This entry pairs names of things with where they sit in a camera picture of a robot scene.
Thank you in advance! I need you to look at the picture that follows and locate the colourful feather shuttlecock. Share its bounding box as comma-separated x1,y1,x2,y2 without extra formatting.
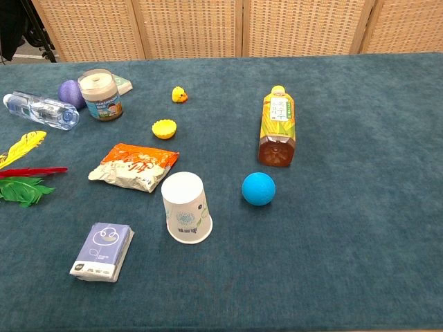
0,130,69,208

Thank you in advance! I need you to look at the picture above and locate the blue ball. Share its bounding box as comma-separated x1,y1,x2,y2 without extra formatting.
241,172,277,208

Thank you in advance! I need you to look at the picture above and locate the white paper cup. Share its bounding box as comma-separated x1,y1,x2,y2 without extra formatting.
161,171,214,245

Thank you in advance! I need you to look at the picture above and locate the yellow label tea bottle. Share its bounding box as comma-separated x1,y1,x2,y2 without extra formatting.
257,85,298,168

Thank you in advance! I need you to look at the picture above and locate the yellow fluted cake mould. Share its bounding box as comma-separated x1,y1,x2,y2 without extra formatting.
151,118,178,140

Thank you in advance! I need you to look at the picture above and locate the yellow duck toy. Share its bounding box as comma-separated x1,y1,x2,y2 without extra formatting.
172,86,189,104

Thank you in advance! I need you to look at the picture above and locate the orange and white snack bag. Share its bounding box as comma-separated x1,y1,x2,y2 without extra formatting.
87,142,181,194

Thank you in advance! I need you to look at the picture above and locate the teal tablecloth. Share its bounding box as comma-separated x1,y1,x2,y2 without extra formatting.
0,51,443,332

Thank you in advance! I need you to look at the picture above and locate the green and white box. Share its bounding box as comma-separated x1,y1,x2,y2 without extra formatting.
111,73,134,96

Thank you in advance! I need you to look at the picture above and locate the clear jar with beige lid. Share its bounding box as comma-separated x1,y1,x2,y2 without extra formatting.
77,68,124,122

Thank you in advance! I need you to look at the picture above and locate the woven rattan screen panel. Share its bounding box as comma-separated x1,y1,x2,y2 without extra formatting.
359,0,443,55
30,0,147,63
131,0,244,59
241,0,377,58

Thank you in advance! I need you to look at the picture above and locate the purple and white tissue pack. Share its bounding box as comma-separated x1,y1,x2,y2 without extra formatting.
69,222,135,284

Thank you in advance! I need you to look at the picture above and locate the purple ball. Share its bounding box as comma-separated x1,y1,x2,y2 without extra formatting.
57,80,87,111

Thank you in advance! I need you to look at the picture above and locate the clear plastic water bottle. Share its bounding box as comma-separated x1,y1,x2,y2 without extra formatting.
2,91,80,131

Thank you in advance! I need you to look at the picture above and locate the black hanging cloth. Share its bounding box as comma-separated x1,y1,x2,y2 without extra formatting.
0,0,29,65

